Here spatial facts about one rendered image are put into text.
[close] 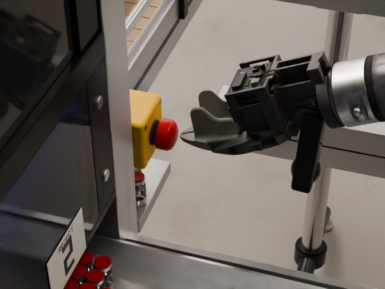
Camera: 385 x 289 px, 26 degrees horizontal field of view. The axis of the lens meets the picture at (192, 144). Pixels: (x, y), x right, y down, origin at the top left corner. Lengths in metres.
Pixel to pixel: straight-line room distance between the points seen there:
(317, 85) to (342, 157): 0.95
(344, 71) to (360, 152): 0.94
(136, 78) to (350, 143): 0.66
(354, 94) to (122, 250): 0.35
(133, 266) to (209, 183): 1.45
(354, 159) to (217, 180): 0.71
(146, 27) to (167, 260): 0.50
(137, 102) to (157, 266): 0.21
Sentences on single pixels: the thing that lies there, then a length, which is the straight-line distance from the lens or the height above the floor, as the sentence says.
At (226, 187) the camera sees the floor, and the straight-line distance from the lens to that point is 2.47.
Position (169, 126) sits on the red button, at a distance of 1.04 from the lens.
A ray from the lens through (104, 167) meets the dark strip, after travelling 0.93.
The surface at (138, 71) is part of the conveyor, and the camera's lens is 1.33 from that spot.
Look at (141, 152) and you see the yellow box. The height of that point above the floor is 0.99.
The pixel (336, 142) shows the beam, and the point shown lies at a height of 0.51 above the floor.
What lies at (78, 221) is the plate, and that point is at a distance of 0.88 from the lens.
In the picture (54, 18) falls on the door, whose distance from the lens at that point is 0.76.
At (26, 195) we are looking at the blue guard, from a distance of 0.75.
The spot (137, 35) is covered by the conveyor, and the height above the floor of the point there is 0.93.
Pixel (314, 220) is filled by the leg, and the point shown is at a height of 0.25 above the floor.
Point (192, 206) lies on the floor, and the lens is 2.41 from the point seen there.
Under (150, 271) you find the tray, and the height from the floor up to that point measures 0.88.
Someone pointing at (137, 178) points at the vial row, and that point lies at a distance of 1.10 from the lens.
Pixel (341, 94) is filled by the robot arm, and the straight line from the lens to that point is 0.92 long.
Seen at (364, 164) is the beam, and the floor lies 0.46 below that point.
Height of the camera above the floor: 1.65
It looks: 39 degrees down
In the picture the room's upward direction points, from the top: straight up
